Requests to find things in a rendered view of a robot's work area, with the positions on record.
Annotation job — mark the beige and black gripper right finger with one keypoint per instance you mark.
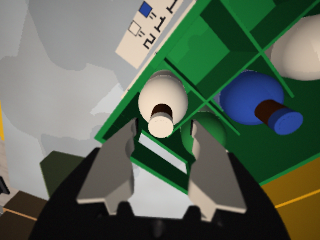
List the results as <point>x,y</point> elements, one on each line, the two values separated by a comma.
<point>227,194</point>

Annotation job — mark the white bottle with grey label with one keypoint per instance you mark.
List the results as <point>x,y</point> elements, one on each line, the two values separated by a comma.
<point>296,54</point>

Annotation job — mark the blue bottle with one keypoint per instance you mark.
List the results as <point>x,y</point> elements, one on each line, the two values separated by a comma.
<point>254,98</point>

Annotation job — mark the beige paper pick list strip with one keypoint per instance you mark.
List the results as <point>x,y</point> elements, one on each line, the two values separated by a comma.
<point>146,27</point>

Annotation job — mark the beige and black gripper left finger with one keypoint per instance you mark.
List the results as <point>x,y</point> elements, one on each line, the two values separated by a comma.
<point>93,189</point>

